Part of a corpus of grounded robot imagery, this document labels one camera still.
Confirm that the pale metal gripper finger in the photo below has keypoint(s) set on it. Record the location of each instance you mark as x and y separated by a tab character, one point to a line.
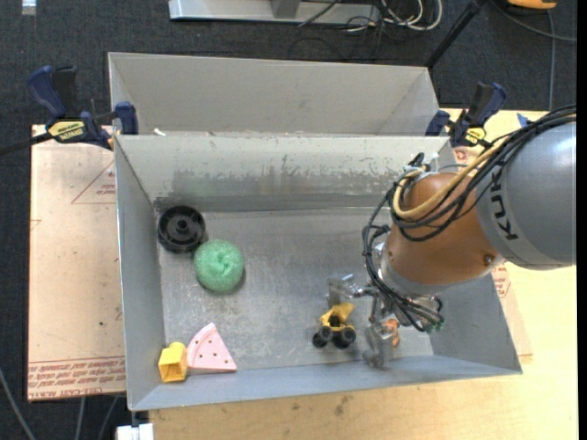
341	288
378	344

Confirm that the small orange object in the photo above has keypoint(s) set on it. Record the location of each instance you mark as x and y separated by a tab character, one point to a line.
392	327

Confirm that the yellow toy truck black wheels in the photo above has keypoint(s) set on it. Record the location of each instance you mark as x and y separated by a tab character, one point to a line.
337	323

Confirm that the grey metal bin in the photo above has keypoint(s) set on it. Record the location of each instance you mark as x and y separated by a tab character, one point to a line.
284	264

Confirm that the green foam ball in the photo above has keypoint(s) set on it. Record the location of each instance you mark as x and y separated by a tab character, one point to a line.
218	265

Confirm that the pink watermelon slice toy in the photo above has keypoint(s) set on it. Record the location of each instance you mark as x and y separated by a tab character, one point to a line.
211	353

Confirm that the black round spool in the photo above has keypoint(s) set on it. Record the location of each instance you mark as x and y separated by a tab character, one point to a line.
181	228

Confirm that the yellow toy block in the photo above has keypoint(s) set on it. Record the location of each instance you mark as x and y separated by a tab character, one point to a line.
172	362

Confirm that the brown cardboard board red print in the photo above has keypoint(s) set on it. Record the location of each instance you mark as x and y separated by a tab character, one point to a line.
73	264

